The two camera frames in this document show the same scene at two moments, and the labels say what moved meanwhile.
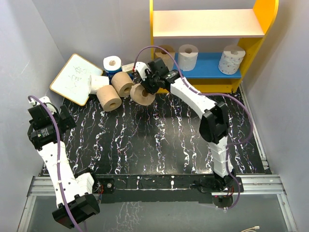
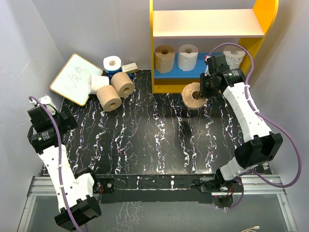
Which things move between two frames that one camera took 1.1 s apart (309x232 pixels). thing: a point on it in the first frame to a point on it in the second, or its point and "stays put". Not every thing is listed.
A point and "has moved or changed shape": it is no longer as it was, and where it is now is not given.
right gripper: x=145 y=83 to x=204 y=93
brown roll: x=140 y=96 has moved or changed shape
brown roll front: x=161 y=54 stays put
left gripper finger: x=66 y=121 stays put
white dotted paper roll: x=231 y=58 stays put
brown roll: x=107 y=98 stays put
